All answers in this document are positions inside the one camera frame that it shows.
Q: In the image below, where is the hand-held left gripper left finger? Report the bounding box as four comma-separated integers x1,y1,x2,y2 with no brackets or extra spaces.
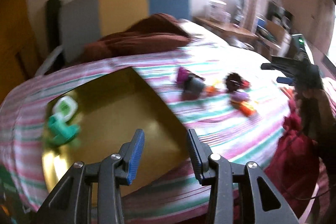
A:
37,129,146,224

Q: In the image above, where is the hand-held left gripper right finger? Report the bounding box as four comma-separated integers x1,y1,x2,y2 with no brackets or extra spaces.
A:
186,129,300,224

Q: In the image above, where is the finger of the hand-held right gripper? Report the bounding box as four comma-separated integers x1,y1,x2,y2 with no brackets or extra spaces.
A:
276,76,297,84
261,55,307,75

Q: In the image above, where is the gold metal tray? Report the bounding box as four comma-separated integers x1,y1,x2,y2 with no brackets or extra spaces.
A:
42,67,191,194

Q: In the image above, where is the purple oval toy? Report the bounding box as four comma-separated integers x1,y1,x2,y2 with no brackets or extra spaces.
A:
231,91,250,104

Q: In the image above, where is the orange block with holes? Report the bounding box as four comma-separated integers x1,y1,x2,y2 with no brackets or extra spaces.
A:
232,101,256,117

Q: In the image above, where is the dark brown toy figure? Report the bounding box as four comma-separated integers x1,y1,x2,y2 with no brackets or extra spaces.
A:
223,73,251,93

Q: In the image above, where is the grey plastic cup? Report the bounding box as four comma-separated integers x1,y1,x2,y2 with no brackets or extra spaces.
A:
182,76,206,100

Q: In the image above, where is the teal plastic toy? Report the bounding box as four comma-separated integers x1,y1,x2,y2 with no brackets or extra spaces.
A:
47,112,80,146

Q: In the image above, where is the magenta plastic toy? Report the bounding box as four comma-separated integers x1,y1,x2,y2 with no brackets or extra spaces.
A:
176,67,192,85

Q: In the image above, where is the white and green container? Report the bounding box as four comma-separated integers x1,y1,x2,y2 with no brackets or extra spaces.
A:
52,97,79,119

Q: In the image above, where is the person's right hand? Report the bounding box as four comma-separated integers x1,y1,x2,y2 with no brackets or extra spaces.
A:
295,86,336,136

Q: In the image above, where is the cluttered shelf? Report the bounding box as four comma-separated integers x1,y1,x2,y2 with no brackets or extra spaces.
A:
256,0,297,51

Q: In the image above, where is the wooden side desk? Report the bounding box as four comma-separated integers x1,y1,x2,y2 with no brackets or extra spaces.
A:
194,15,259,42

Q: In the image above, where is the white box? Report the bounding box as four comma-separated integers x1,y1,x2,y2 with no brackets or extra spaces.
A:
209,1,227,17

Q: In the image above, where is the brown pillow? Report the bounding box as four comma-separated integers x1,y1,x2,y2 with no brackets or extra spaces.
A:
71,13,193,63

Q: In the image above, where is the glass side table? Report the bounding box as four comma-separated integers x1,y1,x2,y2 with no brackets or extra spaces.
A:
0,164,27,224

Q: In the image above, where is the grey yellow blue headboard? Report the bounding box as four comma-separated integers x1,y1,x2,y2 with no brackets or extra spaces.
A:
60,0,192,62

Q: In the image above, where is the black rolled mat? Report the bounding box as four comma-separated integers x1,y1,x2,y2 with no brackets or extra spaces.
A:
46,0,63,64

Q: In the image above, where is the wooden wardrobe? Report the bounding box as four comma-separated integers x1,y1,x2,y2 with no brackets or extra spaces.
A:
0,0,40,83

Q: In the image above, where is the white bed rail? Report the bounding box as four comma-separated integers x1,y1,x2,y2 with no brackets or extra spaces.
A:
34,46,63,76

